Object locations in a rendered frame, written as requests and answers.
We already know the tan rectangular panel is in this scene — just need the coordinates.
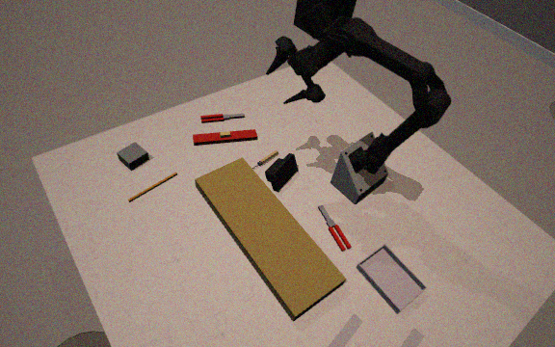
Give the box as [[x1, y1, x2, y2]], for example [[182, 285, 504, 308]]
[[195, 157, 346, 322]]

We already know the dark olive awl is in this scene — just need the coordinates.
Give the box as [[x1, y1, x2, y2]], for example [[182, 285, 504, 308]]
[[253, 150, 278, 168]]

